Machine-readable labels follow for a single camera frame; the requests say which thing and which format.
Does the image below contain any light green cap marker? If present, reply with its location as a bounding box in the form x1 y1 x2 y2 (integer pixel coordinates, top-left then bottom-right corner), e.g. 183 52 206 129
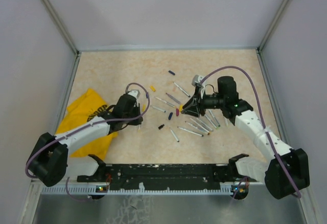
209 110 221 128

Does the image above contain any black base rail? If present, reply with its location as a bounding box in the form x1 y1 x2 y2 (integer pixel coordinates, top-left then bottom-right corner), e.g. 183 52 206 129
77 164 243 191

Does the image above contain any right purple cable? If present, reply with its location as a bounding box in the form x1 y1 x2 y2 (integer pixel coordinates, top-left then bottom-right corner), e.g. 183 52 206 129
198 65 302 198

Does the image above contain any yellow snoopy t-shirt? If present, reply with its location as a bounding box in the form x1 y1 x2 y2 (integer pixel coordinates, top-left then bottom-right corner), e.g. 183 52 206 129
55 88 118 160

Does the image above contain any grey cap marker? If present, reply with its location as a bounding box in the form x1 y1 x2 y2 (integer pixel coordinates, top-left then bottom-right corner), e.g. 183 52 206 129
190 118 206 132

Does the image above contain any blue cap long marker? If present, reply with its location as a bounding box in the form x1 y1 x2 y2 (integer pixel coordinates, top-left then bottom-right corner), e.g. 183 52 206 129
173 82 191 98

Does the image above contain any grey slotted cable duct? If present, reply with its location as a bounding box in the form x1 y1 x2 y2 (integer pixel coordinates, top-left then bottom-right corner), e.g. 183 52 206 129
40 184 238 196

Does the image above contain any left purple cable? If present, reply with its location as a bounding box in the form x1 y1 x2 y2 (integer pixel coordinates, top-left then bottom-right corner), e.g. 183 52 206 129
25 82 151 201

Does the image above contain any blue cap yellow end marker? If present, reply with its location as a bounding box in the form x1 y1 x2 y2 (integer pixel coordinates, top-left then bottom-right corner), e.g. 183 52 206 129
151 105 166 113

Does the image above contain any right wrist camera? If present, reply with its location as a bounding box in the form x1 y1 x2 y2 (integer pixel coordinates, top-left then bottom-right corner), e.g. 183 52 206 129
192 75 204 88

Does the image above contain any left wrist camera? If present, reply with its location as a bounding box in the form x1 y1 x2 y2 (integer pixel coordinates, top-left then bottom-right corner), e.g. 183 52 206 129
127 89 141 100

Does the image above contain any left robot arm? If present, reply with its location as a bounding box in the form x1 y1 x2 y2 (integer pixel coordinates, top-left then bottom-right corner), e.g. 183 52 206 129
26 89 143 187

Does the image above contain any purple cable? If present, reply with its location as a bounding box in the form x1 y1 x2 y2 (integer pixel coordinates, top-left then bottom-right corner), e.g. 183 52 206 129
25 82 151 201
198 65 302 198

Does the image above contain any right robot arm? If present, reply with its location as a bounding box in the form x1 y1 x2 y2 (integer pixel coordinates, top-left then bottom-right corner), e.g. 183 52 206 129
182 75 310 199

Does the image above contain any yellow cap white marker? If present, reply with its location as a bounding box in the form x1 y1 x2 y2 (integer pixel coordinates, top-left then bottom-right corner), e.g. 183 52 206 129
196 118 213 131

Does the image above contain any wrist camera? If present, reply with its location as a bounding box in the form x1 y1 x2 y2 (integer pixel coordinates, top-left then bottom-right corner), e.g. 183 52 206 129
127 89 141 100
192 75 204 88

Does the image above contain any light blue marker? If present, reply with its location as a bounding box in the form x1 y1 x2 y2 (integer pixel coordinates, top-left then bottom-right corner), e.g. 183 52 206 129
224 118 229 127

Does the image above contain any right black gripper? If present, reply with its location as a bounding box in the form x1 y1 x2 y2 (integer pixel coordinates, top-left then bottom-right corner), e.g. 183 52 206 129
181 86 225 117

